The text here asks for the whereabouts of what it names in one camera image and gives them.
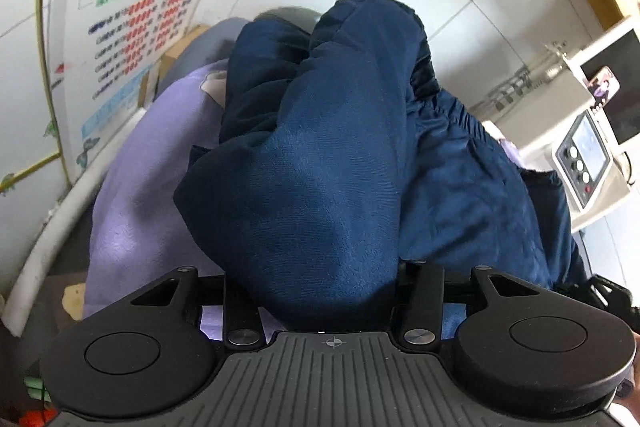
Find navy blue padded jacket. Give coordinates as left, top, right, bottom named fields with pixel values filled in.
left=174, top=0, right=587, bottom=332

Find purple floral bed sheet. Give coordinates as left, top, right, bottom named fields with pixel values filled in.
left=84, top=18, right=257, bottom=315

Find white machine with control knobs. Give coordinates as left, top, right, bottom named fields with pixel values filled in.
left=471, top=46, right=631, bottom=232

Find white pipe along wall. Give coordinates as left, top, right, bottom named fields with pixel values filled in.
left=1, top=108, right=146, bottom=338

